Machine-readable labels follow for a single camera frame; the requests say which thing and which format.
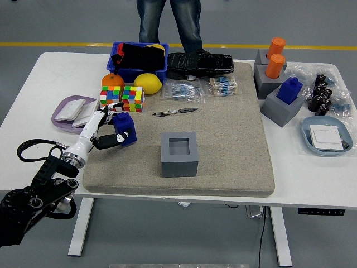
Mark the colourful puzzle cube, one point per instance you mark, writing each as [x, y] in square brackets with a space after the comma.
[134, 97]
[110, 96]

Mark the grey power box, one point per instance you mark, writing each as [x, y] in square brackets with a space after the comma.
[255, 212]

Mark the blue plastic bin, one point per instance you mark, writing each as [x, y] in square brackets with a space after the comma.
[131, 74]

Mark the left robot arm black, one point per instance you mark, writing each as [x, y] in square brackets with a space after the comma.
[16, 206]

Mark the black table control panel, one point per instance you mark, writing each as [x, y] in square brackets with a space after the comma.
[320, 212]

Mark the yellow item in bin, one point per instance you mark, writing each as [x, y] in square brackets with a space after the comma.
[157, 46]

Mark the white switch panel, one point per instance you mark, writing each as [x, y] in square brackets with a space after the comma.
[86, 111]
[68, 110]
[325, 138]

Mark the clear plastic component bag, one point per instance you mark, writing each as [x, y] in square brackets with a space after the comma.
[301, 69]
[343, 107]

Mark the black capacitor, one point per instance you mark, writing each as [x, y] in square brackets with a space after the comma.
[315, 102]
[321, 80]
[321, 111]
[318, 90]
[327, 94]
[325, 104]

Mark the orange cylinder seal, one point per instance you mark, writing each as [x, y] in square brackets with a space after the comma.
[276, 46]
[274, 67]

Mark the black pen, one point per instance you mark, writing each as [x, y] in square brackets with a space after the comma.
[184, 110]

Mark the orange fruit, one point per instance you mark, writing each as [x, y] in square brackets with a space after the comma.
[113, 81]

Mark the grey holder with round hole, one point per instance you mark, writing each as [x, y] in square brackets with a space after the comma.
[260, 57]
[263, 86]

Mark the black cloth with red trim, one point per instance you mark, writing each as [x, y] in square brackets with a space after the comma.
[139, 57]

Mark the grey-brown mat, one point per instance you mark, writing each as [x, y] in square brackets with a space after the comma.
[223, 153]

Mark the small green circuit part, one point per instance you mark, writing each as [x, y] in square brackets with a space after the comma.
[345, 144]

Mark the blue square seal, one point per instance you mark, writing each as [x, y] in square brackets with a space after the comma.
[288, 90]
[125, 124]

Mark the black plastic wrapped package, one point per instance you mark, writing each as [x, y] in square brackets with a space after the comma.
[200, 62]

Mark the yellow lemon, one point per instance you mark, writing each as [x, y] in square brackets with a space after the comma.
[147, 83]

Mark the white table leg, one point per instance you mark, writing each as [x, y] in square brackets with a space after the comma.
[280, 237]
[81, 229]

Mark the light blue tray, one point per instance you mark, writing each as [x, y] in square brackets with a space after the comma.
[308, 131]

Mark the clear bag of taped resistors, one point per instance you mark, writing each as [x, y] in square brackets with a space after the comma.
[223, 86]

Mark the grey square seal holder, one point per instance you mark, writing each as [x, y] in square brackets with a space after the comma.
[279, 113]
[178, 167]

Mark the clear bag of blue resistors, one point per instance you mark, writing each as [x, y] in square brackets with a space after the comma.
[181, 90]

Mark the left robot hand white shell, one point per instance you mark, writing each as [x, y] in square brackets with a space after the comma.
[89, 128]

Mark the person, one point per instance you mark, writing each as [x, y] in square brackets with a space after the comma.
[150, 19]

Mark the purple tray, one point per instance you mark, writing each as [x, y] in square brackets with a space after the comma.
[62, 126]

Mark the small white bracket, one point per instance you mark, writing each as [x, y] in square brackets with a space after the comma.
[184, 204]

